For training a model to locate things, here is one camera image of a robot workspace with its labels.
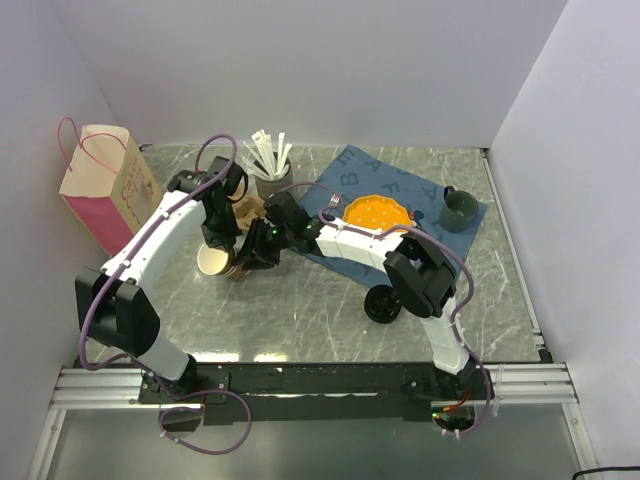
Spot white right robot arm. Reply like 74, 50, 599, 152
233, 192, 478, 399

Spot pink kraft paper bag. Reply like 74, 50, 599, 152
59, 125, 162, 255

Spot orange dotted plate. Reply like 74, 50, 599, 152
342, 194, 416, 231

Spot brown paper cups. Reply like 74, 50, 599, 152
196, 244, 245, 278

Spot brown pulp cup carrier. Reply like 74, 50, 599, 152
233, 195, 266, 234

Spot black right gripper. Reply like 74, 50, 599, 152
232, 217, 294, 272

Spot blue letter-print cloth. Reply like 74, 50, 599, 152
299, 145, 487, 259

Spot dark green mug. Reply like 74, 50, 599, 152
439, 186, 479, 233

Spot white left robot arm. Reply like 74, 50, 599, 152
75, 156, 248, 402

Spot black lid stack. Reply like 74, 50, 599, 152
364, 285, 402, 325

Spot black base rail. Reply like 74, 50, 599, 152
49, 359, 581, 426

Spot grey utensil holder cup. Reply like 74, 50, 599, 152
254, 160, 293, 201

